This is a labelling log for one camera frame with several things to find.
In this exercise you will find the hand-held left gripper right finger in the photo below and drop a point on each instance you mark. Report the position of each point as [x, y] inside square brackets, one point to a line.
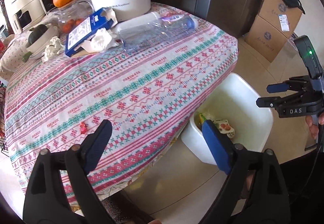
[215, 143]

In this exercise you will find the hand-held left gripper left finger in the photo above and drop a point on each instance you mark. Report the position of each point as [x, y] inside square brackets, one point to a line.
[98, 140]

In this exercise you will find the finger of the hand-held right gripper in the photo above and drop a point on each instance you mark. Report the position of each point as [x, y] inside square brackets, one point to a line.
[265, 102]
[277, 88]

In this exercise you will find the white snack packet red print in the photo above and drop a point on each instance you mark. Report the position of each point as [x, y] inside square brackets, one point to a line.
[223, 126]

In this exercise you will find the white plastic bin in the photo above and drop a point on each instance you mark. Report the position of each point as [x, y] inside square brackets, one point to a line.
[243, 97]

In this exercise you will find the yellow packet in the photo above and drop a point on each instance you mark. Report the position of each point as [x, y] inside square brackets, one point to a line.
[206, 117]

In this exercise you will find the person's right hand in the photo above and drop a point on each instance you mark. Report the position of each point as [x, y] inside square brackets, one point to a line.
[313, 127]

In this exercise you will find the small red candy wrapper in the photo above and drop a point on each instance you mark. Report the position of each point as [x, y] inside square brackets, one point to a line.
[83, 127]

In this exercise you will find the large cardboard box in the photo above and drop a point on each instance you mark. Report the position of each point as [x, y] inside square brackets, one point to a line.
[268, 41]

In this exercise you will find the black bag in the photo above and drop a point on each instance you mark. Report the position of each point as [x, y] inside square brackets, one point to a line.
[291, 1]

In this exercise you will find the striped patterned tablecloth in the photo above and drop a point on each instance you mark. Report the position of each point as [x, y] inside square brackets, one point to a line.
[139, 87]

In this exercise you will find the cardboard box with white label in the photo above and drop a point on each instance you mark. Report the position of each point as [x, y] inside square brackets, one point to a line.
[273, 3]

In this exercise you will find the crumpled white tissue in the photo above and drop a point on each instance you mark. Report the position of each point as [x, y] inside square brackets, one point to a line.
[101, 40]
[53, 48]

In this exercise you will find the blue paper carton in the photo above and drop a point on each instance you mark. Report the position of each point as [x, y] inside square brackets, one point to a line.
[81, 34]

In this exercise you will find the white bowl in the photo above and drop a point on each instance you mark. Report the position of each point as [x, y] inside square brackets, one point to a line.
[43, 42]

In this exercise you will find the clear plastic bottle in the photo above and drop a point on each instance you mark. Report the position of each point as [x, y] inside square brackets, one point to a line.
[151, 34]

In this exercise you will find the glass jar of cherry tomatoes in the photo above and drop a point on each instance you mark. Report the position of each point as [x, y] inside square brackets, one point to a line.
[70, 23]

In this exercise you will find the white dotted cloth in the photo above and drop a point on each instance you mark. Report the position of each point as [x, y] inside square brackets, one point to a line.
[10, 59]

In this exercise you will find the dark green avocado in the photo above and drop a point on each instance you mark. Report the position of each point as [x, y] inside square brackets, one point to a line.
[36, 34]

